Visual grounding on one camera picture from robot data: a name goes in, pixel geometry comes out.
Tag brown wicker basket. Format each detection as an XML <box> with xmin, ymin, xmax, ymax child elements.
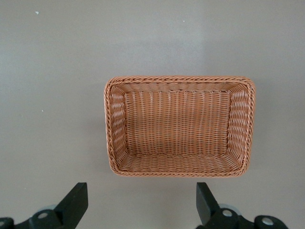
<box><xmin>103</xmin><ymin>75</ymin><xmax>257</xmax><ymax>178</ymax></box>

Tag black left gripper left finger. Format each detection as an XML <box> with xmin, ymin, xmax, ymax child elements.
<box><xmin>0</xmin><ymin>182</ymin><xmax>89</xmax><ymax>229</ymax></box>

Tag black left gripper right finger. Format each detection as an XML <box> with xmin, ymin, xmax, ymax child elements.
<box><xmin>195</xmin><ymin>182</ymin><xmax>305</xmax><ymax>229</ymax></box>

